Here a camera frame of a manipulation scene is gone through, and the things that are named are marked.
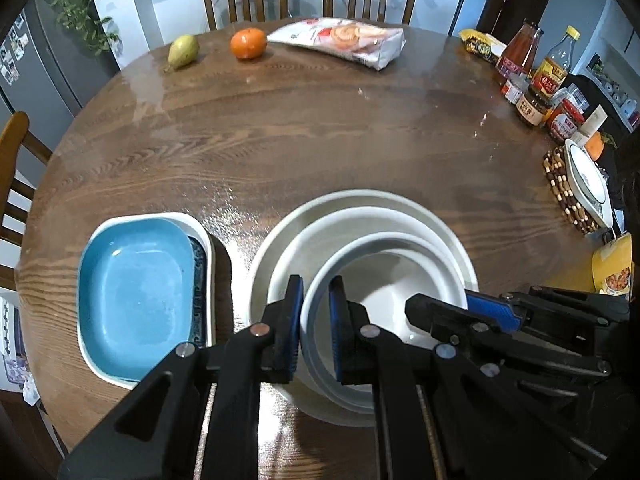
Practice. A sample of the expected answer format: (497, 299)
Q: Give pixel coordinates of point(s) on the hanging green vine plant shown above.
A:
(81, 18)

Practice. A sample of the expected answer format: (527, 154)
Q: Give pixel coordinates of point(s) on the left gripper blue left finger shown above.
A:
(279, 359)

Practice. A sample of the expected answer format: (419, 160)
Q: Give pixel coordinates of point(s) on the small white red jar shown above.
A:
(514, 86)

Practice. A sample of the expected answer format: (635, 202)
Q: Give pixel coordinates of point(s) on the red lid chili jar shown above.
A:
(564, 121)

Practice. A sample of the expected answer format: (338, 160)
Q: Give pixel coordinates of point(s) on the yellow snack packet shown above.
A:
(482, 45)

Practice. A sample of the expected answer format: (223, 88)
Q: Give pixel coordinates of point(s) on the small white deep bowl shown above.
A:
(381, 271)

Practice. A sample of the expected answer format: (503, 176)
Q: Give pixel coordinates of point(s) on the grey refrigerator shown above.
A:
(49, 72)

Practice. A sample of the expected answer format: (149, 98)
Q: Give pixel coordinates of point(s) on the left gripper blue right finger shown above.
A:
(354, 339)

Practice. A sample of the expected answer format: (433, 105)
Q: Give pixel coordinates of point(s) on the wooden bead trivet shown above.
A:
(555, 170)

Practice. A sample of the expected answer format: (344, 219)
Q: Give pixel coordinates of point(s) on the large grey bowl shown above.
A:
(305, 240)

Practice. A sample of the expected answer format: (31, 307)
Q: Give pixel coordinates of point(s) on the blue dish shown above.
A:
(135, 294)

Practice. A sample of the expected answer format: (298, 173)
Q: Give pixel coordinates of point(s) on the brown sauce jar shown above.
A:
(533, 106)

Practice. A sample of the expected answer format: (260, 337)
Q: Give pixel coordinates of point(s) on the green pear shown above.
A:
(182, 52)

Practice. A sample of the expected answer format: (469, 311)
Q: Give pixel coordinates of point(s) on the wooden chair left side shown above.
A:
(16, 135)

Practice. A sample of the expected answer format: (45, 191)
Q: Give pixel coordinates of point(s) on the orange fruit at right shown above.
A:
(595, 146)

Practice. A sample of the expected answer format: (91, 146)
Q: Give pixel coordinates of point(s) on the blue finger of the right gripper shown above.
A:
(496, 309)

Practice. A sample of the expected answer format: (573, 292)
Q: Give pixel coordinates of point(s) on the orange mandarin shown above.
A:
(248, 43)

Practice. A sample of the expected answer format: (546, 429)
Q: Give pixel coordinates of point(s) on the white medium bowl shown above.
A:
(304, 241)

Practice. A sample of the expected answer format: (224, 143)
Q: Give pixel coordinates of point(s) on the yellow cap vinegar bottle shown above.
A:
(555, 66)

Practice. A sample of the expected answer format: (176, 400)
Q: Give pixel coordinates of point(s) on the yellow snack box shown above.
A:
(612, 267)

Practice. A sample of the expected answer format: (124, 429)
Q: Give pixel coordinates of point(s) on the bread bag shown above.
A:
(366, 44)

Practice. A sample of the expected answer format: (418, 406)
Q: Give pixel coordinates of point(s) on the red sauce bottle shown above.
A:
(519, 54)

